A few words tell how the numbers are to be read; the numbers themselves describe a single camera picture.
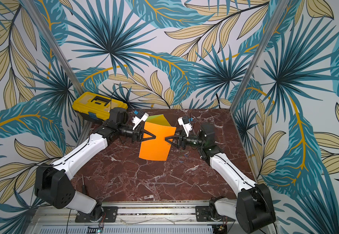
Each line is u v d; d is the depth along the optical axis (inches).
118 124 24.6
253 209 15.7
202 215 28.8
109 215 28.8
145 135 26.4
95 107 38.7
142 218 28.8
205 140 23.7
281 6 26.9
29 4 26.3
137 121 25.3
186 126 25.7
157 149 28.0
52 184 16.3
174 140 27.8
